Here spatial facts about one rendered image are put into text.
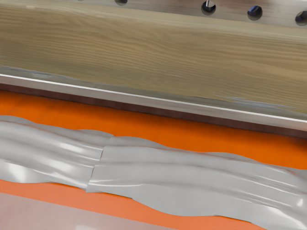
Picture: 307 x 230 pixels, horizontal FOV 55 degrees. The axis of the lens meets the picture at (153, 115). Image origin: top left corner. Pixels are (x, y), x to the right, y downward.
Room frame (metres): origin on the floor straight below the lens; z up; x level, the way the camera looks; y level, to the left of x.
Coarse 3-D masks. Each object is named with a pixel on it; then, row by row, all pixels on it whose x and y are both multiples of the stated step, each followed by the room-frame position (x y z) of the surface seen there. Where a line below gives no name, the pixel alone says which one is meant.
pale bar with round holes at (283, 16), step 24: (72, 0) 0.38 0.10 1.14; (96, 0) 0.37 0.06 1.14; (120, 0) 0.37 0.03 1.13; (144, 0) 0.35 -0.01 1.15; (168, 0) 0.34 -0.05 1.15; (192, 0) 0.33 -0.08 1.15; (216, 0) 0.32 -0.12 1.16; (240, 0) 0.31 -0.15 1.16; (264, 0) 0.30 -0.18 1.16; (288, 0) 0.29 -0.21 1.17; (288, 24) 0.27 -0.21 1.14
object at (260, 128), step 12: (0, 84) 0.18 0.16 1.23; (48, 96) 0.16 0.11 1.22; (60, 96) 0.16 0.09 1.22; (72, 96) 0.15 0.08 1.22; (120, 108) 0.13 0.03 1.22; (132, 108) 0.13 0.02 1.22; (144, 108) 0.13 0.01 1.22; (156, 108) 0.12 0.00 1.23; (192, 120) 0.11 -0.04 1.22; (204, 120) 0.11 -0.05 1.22; (216, 120) 0.10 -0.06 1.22; (228, 120) 0.10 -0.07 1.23; (276, 132) 0.08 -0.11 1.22; (288, 132) 0.08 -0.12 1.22; (300, 132) 0.08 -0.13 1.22
